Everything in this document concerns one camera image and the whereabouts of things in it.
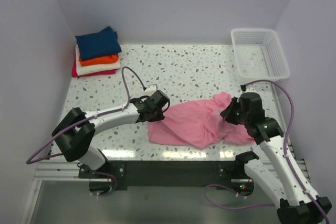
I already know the pink t shirt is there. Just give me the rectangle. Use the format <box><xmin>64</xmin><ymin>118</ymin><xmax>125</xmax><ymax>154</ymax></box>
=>
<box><xmin>148</xmin><ymin>92</ymin><xmax>254</xmax><ymax>150</ymax></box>

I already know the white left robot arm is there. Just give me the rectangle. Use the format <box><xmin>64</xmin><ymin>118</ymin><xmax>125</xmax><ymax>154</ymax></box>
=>
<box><xmin>52</xmin><ymin>90</ymin><xmax>170</xmax><ymax>178</ymax></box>

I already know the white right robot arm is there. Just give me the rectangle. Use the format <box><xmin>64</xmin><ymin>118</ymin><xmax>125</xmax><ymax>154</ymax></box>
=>
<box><xmin>221</xmin><ymin>92</ymin><xmax>332</xmax><ymax>223</ymax></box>

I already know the white plastic basket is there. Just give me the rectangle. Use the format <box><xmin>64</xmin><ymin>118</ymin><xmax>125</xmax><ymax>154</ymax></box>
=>
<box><xmin>231</xmin><ymin>28</ymin><xmax>290</xmax><ymax>82</ymax></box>

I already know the folded orange t shirt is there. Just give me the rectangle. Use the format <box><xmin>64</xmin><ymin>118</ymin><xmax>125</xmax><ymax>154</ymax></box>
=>
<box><xmin>79</xmin><ymin>54</ymin><xmax>119</xmax><ymax>67</ymax></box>

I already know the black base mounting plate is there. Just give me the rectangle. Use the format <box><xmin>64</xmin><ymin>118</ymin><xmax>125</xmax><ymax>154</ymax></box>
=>
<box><xmin>78</xmin><ymin>161</ymin><xmax>255</xmax><ymax>195</ymax></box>

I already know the folded cream white t shirt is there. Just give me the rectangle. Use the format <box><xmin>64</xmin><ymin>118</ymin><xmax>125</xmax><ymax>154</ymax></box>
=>
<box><xmin>72</xmin><ymin>45</ymin><xmax>121</xmax><ymax>77</ymax></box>

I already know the folded navy blue t shirt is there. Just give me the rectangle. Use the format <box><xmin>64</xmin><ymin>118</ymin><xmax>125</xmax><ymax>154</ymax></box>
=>
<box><xmin>75</xmin><ymin>26</ymin><xmax>122</xmax><ymax>60</ymax></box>

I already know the folded crimson red t shirt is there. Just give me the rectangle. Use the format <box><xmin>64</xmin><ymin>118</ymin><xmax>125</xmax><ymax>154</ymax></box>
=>
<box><xmin>71</xmin><ymin>59</ymin><xmax>121</xmax><ymax>78</ymax></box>

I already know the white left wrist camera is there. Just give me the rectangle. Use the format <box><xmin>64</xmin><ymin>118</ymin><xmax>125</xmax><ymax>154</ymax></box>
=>
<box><xmin>144</xmin><ymin>84</ymin><xmax>158</xmax><ymax>96</ymax></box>

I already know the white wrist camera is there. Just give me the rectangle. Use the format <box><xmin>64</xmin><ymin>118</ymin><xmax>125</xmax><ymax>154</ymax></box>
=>
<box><xmin>144</xmin><ymin>84</ymin><xmax>158</xmax><ymax>96</ymax></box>
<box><xmin>240</xmin><ymin>84</ymin><xmax>256</xmax><ymax>93</ymax></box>

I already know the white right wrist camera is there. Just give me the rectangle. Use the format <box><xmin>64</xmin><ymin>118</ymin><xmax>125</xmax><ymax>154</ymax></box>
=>
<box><xmin>240</xmin><ymin>84</ymin><xmax>256</xmax><ymax>93</ymax></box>

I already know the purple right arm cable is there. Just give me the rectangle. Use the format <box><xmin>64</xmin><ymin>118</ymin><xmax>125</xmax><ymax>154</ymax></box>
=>
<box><xmin>204</xmin><ymin>80</ymin><xmax>330</xmax><ymax>224</ymax></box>

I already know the aluminium rail frame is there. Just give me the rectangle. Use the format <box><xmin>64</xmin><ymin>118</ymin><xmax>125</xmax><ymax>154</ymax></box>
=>
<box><xmin>23</xmin><ymin>87</ymin><xmax>321</xmax><ymax>224</ymax></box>

